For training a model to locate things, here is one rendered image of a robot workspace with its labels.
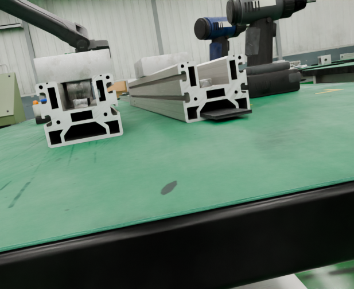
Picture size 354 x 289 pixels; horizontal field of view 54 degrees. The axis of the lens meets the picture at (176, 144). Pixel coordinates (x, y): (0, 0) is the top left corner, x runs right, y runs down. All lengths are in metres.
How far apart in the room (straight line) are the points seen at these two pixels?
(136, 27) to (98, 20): 1.24
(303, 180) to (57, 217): 0.13
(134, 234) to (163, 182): 0.06
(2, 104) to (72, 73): 0.98
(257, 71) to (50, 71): 0.43
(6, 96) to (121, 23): 11.02
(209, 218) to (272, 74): 0.64
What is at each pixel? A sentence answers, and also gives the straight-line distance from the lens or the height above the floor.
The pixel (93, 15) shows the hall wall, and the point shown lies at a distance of 12.52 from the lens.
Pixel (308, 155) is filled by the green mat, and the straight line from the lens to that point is 0.24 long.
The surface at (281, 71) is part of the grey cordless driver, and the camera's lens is 0.80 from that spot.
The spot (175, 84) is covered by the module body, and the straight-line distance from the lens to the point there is 0.52.
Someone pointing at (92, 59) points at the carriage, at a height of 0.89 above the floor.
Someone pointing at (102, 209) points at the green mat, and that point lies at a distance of 0.19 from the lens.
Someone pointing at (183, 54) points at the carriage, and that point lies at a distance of 0.83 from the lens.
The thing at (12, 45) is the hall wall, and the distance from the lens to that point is 12.85.
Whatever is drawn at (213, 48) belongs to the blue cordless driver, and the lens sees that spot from 0.99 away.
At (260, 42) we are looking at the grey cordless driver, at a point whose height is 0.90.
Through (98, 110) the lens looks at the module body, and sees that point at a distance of 0.48.
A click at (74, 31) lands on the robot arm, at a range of 1.30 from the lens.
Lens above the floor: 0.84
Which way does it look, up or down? 10 degrees down
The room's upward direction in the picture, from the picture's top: 9 degrees counter-clockwise
